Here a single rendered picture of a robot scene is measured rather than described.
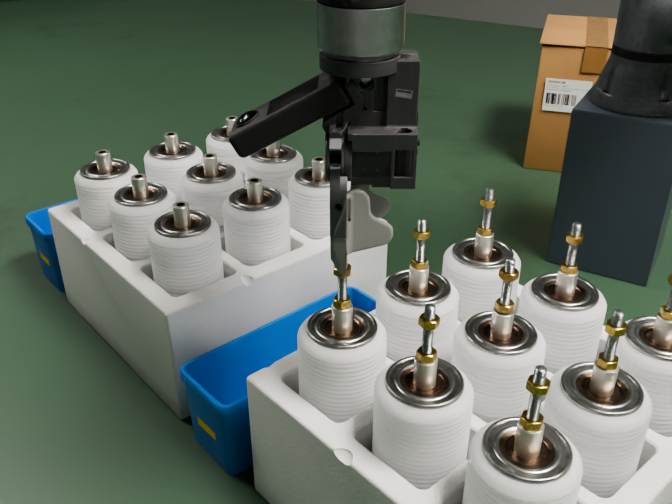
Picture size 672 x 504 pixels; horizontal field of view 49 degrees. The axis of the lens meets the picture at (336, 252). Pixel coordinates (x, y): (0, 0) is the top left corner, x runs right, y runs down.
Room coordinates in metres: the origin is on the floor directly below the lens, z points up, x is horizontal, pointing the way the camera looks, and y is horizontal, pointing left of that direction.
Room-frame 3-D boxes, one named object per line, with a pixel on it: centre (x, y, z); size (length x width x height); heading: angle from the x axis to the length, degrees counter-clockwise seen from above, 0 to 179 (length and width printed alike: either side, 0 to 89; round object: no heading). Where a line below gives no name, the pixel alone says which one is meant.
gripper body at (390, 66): (0.64, -0.03, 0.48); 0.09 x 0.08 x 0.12; 89
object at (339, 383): (0.64, -0.01, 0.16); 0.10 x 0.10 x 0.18
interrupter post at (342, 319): (0.64, -0.01, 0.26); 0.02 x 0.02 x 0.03
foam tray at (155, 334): (1.04, 0.19, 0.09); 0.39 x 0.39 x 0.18; 40
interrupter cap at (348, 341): (0.64, -0.01, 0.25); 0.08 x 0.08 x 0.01
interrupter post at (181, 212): (0.87, 0.21, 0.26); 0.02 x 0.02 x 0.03
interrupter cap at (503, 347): (0.63, -0.17, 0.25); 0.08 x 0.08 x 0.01
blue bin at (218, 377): (0.79, 0.06, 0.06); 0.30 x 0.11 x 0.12; 131
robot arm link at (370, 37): (0.64, -0.02, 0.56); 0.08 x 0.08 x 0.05
